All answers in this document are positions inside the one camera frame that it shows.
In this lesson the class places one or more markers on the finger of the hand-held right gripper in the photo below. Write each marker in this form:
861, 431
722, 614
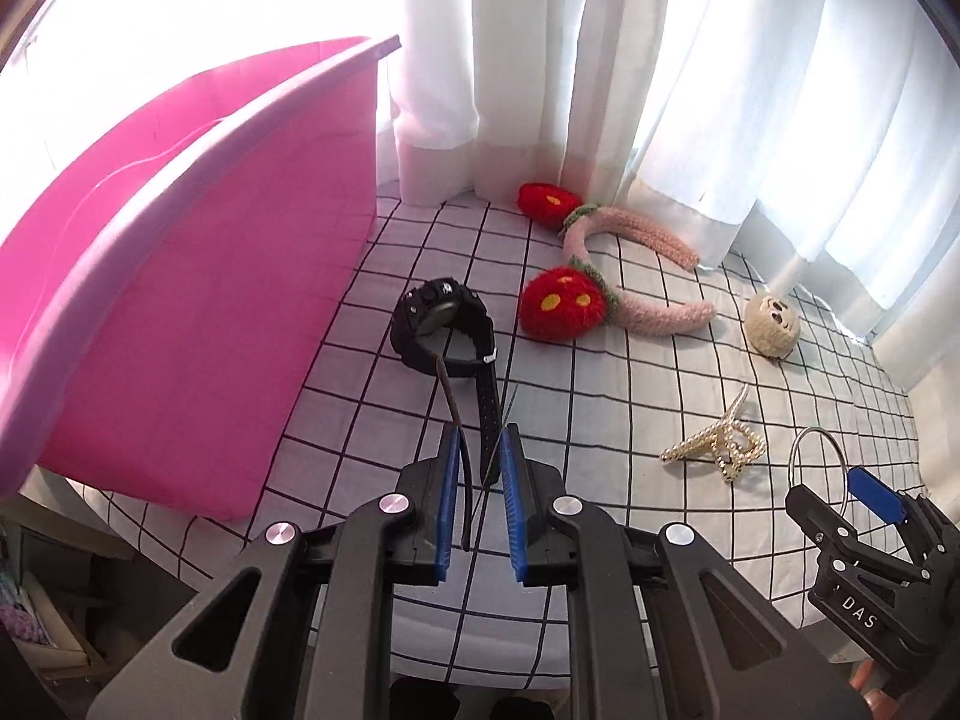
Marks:
874, 493
821, 521

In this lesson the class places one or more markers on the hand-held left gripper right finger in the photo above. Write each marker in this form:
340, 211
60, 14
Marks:
514, 510

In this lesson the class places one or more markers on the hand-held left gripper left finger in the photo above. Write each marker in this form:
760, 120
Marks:
448, 510

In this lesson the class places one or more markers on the pearl hair claw clip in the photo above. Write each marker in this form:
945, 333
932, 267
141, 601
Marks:
720, 446

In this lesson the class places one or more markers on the white checked tablecloth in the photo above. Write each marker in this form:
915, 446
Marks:
645, 390

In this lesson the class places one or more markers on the black wristwatch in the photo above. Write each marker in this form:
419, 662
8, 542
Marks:
431, 315

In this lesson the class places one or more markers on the beige knitted sloth ball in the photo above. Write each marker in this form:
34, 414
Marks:
772, 322

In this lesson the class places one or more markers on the pink knitted strawberry headband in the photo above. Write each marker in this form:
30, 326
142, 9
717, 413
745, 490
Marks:
559, 304

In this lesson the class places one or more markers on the pink plastic bin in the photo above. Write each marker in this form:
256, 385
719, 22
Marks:
195, 277

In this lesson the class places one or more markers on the white curtain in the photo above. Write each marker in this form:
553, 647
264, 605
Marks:
787, 90
510, 60

